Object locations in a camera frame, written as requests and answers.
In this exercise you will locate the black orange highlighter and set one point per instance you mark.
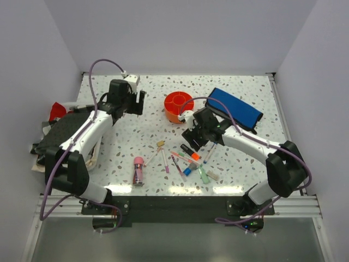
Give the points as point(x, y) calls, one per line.
point(190, 152)

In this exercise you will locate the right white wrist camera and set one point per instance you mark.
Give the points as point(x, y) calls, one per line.
point(187, 117)

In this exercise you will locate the green capped orange marker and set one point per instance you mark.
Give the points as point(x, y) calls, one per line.
point(190, 160)

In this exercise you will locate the blue grey glue stick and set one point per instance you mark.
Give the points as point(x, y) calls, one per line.
point(190, 169)

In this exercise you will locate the pink capped glitter tube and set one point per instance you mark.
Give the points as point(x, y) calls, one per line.
point(138, 171)

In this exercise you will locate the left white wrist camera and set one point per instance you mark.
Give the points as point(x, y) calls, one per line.
point(133, 80)

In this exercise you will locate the pile of folded cloths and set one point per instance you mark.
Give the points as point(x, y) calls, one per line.
point(80, 130)

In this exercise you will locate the small tan eraser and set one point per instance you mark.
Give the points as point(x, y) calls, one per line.
point(160, 143)

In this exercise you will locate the aluminium frame rail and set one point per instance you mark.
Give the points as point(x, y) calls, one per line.
point(59, 206)

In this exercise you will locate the green correction tape pen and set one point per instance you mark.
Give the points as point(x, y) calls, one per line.
point(203, 175)

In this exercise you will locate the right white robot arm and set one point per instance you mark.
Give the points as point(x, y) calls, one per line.
point(284, 162)

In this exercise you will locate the orange round organizer container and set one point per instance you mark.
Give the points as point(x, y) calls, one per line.
point(173, 104)

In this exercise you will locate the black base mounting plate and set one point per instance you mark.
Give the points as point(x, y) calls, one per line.
point(172, 209)

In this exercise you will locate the blue capped white marker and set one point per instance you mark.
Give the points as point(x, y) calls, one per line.
point(209, 154)

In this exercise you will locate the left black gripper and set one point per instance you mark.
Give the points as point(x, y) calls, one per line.
point(137, 108)

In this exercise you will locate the blue black pencil pouch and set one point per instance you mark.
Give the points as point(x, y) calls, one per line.
point(244, 115)

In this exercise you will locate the dark red gel pen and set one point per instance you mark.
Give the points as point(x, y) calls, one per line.
point(178, 168)

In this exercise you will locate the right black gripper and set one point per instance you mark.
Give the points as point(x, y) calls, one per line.
point(190, 136)

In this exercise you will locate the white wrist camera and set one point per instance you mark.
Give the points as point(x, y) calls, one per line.
point(133, 80)
point(187, 117)

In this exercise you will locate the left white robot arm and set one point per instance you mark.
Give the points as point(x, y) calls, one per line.
point(75, 178)

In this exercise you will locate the beige rectangular eraser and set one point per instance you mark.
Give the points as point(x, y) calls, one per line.
point(212, 175)

